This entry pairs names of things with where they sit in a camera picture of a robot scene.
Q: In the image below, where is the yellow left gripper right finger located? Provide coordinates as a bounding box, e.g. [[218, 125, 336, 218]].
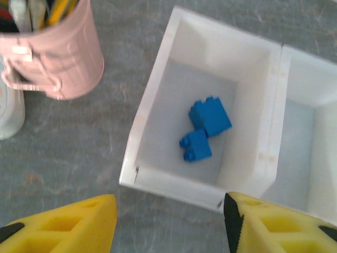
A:
[[223, 191, 337, 253]]

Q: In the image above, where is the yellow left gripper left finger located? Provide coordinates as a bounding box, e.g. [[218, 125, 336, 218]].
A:
[[0, 194, 118, 253]]

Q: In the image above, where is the small blue lego brick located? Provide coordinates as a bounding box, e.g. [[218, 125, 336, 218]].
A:
[[179, 129, 213, 162]]

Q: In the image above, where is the large blue lego brick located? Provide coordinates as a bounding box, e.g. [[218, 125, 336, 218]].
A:
[[187, 96, 233, 138]]

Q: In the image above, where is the white plastic bin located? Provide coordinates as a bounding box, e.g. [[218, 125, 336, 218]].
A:
[[118, 5, 283, 213], [262, 44, 337, 227]]

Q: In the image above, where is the white lidded plastic container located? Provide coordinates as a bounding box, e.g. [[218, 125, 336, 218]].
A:
[[0, 60, 26, 141]]

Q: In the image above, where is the pink metal bucket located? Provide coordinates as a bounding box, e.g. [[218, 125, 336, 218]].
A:
[[0, 0, 105, 101]]

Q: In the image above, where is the bunch of coloured pencils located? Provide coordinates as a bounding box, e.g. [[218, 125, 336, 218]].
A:
[[0, 0, 80, 34]]

